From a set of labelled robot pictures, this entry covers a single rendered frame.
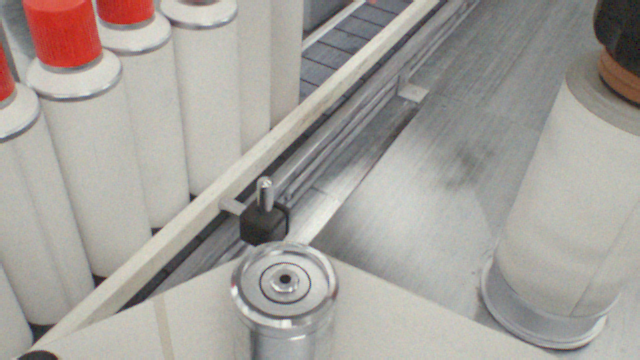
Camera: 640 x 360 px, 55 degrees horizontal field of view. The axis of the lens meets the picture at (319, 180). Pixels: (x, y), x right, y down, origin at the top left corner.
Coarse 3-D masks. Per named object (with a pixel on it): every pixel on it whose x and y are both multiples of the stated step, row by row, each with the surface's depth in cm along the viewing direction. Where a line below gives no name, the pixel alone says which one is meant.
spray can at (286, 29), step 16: (272, 0) 48; (288, 0) 48; (272, 16) 49; (288, 16) 49; (272, 32) 50; (288, 32) 50; (272, 48) 51; (288, 48) 51; (272, 64) 52; (288, 64) 52; (272, 80) 53; (288, 80) 53; (272, 96) 54; (288, 96) 55; (272, 112) 55; (288, 112) 56; (272, 128) 56
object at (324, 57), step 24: (384, 0) 78; (408, 0) 78; (360, 24) 73; (384, 24) 73; (312, 48) 68; (336, 48) 69; (360, 48) 69; (312, 72) 65; (240, 192) 51; (216, 216) 49; (192, 240) 47; (168, 264) 45; (144, 288) 43
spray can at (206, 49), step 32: (192, 0) 39; (224, 0) 40; (192, 32) 39; (224, 32) 40; (192, 64) 41; (224, 64) 42; (192, 96) 43; (224, 96) 43; (192, 128) 45; (224, 128) 45; (192, 160) 47; (224, 160) 47; (192, 192) 49
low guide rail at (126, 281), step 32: (416, 0) 71; (384, 32) 65; (352, 64) 60; (320, 96) 56; (288, 128) 52; (256, 160) 49; (224, 192) 46; (192, 224) 44; (160, 256) 42; (96, 288) 39; (128, 288) 40; (64, 320) 37; (96, 320) 38
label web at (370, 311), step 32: (192, 288) 22; (224, 288) 23; (352, 288) 23; (384, 288) 22; (128, 320) 21; (160, 320) 22; (192, 320) 23; (224, 320) 24; (352, 320) 24; (384, 320) 23; (416, 320) 22; (448, 320) 21; (64, 352) 20; (96, 352) 21; (128, 352) 22; (160, 352) 23; (192, 352) 24; (224, 352) 26; (352, 352) 26; (384, 352) 24; (416, 352) 24; (448, 352) 23; (480, 352) 22; (512, 352) 21; (544, 352) 20
